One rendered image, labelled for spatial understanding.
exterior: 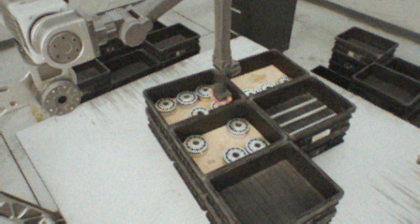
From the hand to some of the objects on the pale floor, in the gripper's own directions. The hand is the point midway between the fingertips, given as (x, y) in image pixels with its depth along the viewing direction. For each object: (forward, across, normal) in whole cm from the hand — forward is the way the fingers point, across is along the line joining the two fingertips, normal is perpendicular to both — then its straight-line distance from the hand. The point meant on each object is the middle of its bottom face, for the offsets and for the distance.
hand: (219, 105), depth 162 cm
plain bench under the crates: (+87, +13, +4) cm, 88 cm away
